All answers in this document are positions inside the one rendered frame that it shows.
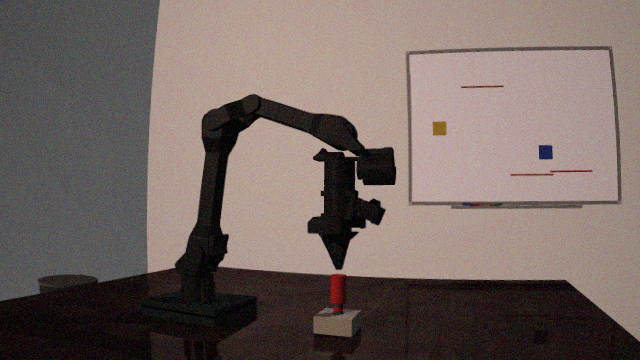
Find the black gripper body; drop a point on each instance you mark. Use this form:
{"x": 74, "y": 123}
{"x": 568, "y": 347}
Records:
{"x": 334, "y": 220}

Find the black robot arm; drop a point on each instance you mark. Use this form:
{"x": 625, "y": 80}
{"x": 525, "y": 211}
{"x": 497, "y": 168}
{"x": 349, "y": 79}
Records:
{"x": 207, "y": 246}

